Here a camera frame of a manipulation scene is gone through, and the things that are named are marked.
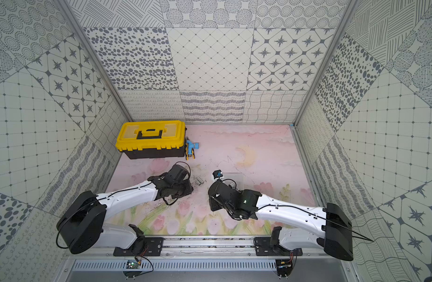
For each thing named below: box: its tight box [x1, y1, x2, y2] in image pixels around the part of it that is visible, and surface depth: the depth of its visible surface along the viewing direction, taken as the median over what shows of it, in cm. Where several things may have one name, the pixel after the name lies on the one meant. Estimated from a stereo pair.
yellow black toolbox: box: [115, 120, 187, 160], surface depth 95 cm
